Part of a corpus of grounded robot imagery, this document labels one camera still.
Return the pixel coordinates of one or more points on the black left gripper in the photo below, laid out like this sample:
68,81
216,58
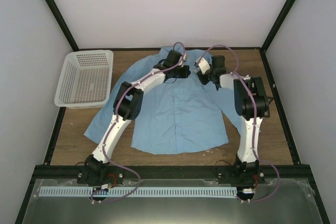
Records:
184,72

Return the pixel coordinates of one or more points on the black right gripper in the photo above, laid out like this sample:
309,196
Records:
202,81

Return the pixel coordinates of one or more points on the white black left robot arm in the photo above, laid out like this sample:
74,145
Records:
127,107

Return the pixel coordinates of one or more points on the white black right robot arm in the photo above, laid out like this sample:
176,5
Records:
251,104

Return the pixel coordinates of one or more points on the white perforated plastic basket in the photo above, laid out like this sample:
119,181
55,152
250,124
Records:
85,79

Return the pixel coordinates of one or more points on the grey metal front panel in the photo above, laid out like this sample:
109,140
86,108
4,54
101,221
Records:
291,202

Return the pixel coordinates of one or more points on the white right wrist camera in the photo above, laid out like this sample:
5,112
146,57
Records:
202,64

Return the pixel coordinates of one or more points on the black wire frame stand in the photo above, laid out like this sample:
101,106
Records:
267,111

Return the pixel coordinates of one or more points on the black right rear frame post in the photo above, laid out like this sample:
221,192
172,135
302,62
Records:
277,24

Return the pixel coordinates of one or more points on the black frame post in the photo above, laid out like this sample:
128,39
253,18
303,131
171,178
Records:
277,24
62,24

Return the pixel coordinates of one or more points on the light blue slotted cable duct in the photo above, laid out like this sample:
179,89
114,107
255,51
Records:
76,191

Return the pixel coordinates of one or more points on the black left rear frame post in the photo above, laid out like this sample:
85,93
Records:
62,24

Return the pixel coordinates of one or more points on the black front mounting rail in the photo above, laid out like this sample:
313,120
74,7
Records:
223,174

